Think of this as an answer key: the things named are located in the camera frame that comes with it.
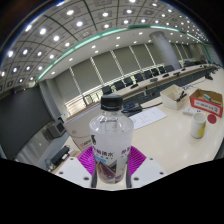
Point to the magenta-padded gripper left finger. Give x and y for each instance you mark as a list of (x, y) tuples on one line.
[(75, 166)]

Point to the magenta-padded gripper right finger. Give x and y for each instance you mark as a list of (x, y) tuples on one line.
[(146, 166)]

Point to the clear black-capped water bottle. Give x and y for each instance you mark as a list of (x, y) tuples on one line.
[(111, 140)]

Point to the flat black electronic device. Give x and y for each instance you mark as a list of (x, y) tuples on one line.
[(60, 155)]

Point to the large white cardboard box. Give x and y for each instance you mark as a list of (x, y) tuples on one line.
[(78, 130)]

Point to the grey CRT monitor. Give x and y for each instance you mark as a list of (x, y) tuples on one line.
[(56, 129)]

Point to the white paper sheet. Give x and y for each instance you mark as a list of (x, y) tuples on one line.
[(148, 118)]

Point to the white and yellow mug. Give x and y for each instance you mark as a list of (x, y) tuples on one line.
[(198, 126)]

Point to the white remote control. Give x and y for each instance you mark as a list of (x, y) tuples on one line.
[(188, 111)]

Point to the small beige open box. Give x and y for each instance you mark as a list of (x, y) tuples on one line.
[(170, 98)]

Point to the small black tool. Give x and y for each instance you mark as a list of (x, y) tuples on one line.
[(182, 96)]

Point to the flat round red coaster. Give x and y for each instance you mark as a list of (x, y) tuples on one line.
[(212, 118)]

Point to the red-fronted open cardboard box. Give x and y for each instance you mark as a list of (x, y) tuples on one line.
[(206, 106)]

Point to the row of black office chairs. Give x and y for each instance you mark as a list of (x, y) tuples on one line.
[(138, 77)]

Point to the group of ceiling lights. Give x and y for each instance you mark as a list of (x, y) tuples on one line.
[(42, 31)]

